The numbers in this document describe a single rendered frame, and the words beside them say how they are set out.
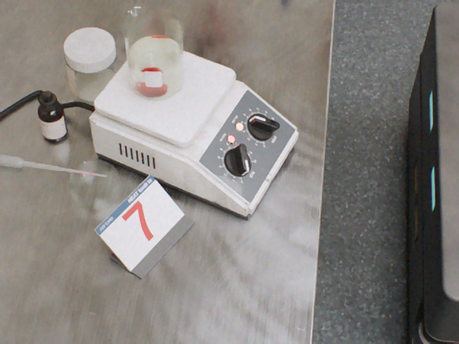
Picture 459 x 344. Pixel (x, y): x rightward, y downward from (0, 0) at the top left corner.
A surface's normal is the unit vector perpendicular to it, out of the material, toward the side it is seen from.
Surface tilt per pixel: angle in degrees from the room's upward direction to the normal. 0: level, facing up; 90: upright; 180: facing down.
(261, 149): 30
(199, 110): 0
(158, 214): 40
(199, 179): 90
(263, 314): 0
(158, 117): 0
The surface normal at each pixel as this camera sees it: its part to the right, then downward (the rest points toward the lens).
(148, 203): 0.53, -0.15
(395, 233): 0.02, -0.60
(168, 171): -0.45, 0.71
